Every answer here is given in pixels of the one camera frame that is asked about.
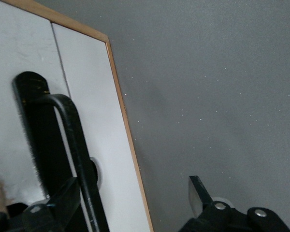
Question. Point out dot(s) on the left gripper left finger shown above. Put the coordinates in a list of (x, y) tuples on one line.
[(60, 207)]

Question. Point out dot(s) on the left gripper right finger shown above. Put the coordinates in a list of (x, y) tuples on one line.
[(220, 217)]

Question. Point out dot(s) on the wooden drawer cabinet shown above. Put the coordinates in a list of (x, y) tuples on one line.
[(43, 10)]

